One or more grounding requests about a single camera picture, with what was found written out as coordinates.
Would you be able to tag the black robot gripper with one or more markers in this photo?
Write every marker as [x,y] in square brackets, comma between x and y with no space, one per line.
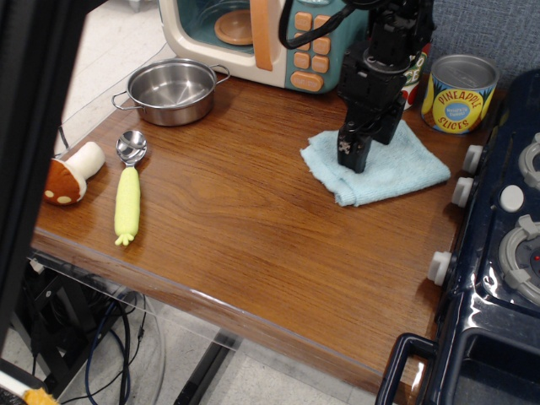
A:
[372,92]

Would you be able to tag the light blue towel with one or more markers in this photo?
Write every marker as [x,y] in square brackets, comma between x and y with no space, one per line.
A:
[403,166]

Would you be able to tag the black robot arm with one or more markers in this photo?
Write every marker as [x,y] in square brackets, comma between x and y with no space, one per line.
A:
[397,30]

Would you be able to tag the tomato sauce can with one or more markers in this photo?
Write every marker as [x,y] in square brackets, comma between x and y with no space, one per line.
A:
[413,76]

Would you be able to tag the pineapple slices can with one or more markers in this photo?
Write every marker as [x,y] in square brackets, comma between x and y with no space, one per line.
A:
[459,91]

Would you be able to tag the white stove knob upper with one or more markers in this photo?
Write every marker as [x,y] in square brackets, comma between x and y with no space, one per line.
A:
[472,158]

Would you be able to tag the white stove knob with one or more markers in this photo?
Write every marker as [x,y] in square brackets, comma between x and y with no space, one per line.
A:
[472,158]
[438,267]
[462,191]

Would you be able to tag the white stove knob middle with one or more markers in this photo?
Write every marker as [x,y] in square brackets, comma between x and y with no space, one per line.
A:
[462,191]

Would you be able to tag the white stove knob lower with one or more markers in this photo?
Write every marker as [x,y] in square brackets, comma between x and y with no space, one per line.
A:
[438,267]

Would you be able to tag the toy microwave oven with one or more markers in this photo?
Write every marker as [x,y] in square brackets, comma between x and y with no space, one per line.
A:
[243,36]

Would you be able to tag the small steel pot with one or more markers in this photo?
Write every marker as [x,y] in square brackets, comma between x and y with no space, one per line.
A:
[173,92]

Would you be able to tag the dark blue toy stove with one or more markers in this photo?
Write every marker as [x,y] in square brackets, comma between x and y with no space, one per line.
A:
[486,349]

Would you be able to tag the plush brown mushroom toy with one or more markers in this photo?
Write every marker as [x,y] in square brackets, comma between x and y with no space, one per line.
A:
[66,183]

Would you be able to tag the black side desk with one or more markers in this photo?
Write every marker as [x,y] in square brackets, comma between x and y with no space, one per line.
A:
[39,45]

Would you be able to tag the yellow fuzzy object corner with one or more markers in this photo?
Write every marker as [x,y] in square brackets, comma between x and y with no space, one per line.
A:
[38,397]

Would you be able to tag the scoop with yellow handle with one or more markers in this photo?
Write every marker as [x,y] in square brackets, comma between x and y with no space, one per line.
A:
[131,147]

